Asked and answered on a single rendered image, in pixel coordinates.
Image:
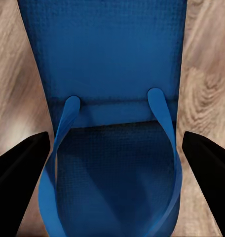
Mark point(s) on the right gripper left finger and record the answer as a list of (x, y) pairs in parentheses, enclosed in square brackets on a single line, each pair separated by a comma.
[(20, 169)]

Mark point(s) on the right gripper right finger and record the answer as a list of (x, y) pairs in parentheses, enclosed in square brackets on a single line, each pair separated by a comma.
[(207, 161)]

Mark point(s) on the sandal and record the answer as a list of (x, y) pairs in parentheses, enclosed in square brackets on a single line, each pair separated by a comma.
[(110, 70)]

